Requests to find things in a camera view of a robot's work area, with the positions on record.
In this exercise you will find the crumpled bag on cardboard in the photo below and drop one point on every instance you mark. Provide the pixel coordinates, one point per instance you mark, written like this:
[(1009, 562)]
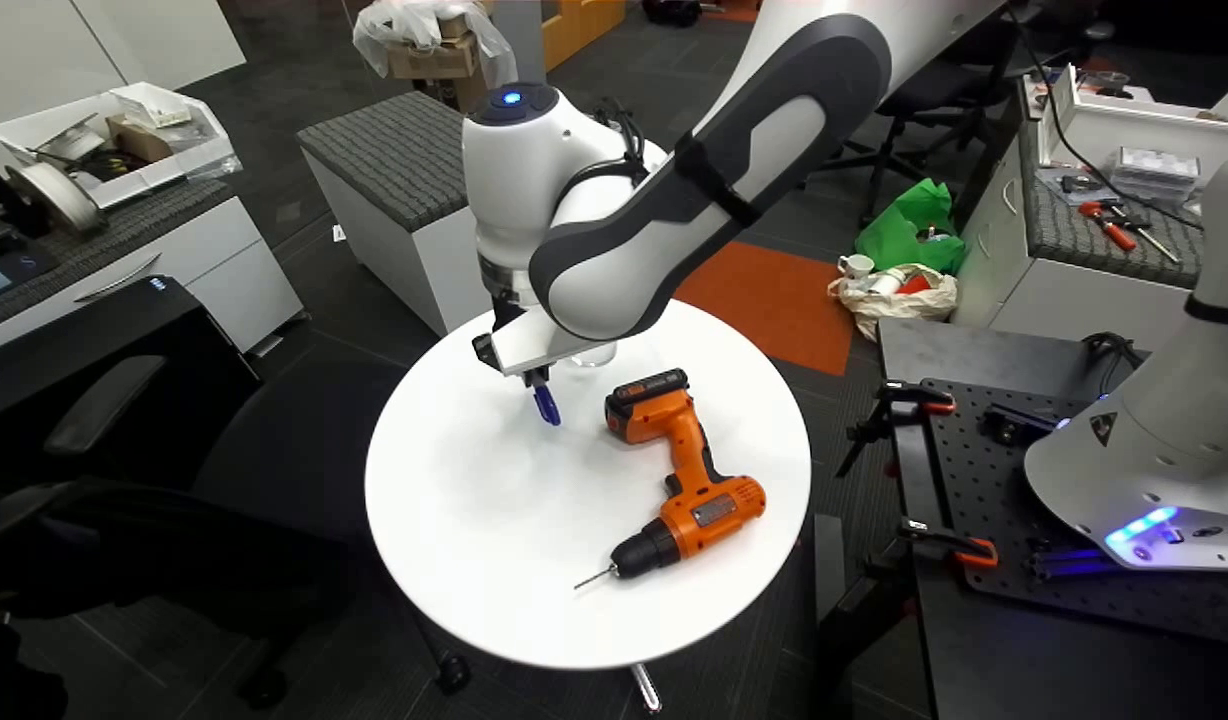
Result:
[(434, 40)]

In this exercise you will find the white tray with clutter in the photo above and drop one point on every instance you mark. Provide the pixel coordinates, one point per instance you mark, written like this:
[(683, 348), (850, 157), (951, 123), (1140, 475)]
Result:
[(104, 142)]

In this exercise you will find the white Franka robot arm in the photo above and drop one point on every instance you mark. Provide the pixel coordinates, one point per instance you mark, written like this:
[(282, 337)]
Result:
[(718, 145)]

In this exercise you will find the white desk with drawers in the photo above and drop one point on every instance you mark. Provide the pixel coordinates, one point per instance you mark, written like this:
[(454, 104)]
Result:
[(174, 267)]

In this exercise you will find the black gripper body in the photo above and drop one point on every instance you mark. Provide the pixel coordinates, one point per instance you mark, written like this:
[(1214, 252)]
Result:
[(498, 284)]

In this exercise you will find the dark fabric office chair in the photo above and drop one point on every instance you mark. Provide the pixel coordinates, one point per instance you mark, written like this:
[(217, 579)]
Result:
[(174, 465)]

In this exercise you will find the blue capped grey marker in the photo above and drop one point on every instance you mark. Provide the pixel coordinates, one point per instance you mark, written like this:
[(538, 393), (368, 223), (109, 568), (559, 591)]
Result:
[(545, 405)]

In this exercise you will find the black perforated robot base table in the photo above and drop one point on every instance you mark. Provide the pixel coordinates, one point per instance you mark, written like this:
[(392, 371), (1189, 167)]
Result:
[(1036, 626)]

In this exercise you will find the yellow cabinet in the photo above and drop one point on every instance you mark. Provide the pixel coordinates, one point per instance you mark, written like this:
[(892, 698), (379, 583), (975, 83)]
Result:
[(583, 25)]

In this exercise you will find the white box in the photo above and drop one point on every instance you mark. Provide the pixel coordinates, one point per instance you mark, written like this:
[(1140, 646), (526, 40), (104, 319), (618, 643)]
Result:
[(1155, 168)]

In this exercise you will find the roll of tape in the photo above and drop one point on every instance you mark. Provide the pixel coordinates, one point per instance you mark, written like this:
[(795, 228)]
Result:
[(53, 199)]

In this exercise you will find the white plastic bag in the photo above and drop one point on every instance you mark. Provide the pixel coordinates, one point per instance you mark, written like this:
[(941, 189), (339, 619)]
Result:
[(892, 294)]

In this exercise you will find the black clamp with orange tips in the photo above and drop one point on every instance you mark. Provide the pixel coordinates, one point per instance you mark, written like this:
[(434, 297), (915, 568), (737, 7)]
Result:
[(907, 402), (953, 545)]

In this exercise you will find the white drawer cabinet grey cushion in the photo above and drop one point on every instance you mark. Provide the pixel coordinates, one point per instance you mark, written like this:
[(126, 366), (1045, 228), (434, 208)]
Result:
[(1036, 267)]

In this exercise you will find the green plastic bag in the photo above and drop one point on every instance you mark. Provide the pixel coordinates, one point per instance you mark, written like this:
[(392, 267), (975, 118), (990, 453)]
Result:
[(916, 225)]

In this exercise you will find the white table leg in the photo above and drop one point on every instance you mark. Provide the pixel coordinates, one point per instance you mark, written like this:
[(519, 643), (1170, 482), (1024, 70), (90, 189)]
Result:
[(645, 687)]

